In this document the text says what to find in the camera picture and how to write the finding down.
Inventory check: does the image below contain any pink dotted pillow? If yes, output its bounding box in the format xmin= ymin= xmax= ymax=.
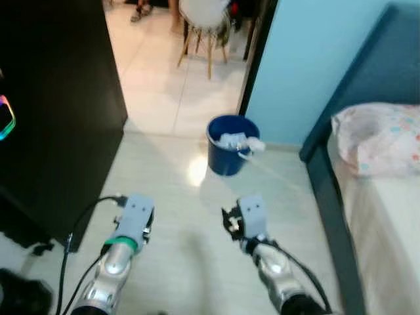
xmin=331 ymin=103 xmax=420 ymax=178

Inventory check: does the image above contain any blue plastic bucket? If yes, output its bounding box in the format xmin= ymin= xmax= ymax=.
xmin=207 ymin=115 xmax=261 ymax=177

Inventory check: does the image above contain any crumpled white paper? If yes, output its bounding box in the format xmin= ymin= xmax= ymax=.
xmin=220 ymin=133 xmax=249 ymax=150

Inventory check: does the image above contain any black bag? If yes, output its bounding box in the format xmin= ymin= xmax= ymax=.
xmin=0 ymin=268 xmax=53 ymax=315

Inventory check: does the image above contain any black wardrobe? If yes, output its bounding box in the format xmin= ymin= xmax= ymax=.
xmin=0 ymin=0 xmax=129 ymax=253

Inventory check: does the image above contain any white chair with wooden legs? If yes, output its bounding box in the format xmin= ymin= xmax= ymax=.
xmin=176 ymin=0 xmax=232 ymax=81

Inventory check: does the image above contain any person in dark sandals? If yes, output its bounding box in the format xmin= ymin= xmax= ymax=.
xmin=129 ymin=0 xmax=155 ymax=24

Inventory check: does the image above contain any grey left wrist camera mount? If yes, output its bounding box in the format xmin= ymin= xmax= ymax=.
xmin=115 ymin=194 xmax=155 ymax=245

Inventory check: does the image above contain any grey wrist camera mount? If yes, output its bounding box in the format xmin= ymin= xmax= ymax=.
xmin=238 ymin=194 xmax=270 ymax=240
xmin=115 ymin=194 xmax=155 ymax=245

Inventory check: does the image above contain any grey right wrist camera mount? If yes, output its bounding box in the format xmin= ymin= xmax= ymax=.
xmin=238 ymin=194 xmax=270 ymax=240

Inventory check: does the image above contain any black door frame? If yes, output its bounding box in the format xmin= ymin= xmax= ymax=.
xmin=238 ymin=0 xmax=280 ymax=117

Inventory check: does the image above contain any blue bed frame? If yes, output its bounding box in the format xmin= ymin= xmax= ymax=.
xmin=299 ymin=3 xmax=420 ymax=315

